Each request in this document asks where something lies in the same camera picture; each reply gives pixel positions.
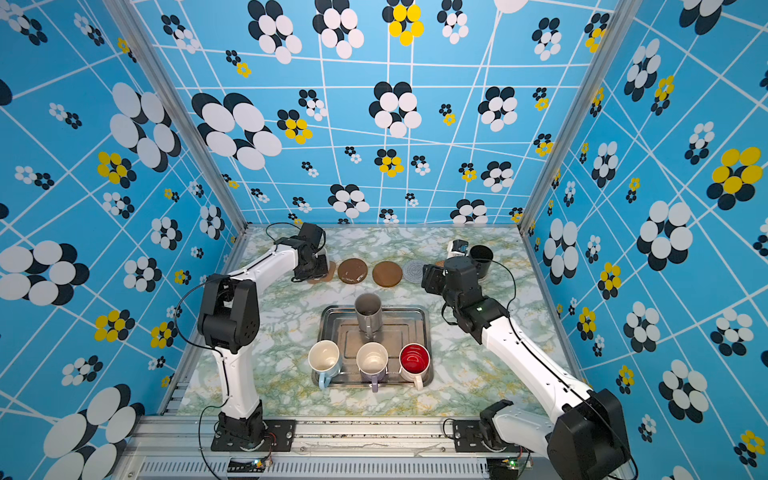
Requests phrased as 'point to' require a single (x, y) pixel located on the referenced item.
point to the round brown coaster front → (352, 271)
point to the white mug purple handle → (372, 359)
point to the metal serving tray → (401, 326)
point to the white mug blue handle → (325, 359)
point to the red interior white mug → (414, 362)
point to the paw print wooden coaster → (329, 277)
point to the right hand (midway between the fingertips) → (434, 268)
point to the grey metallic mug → (369, 314)
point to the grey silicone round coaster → (413, 271)
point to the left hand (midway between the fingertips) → (322, 270)
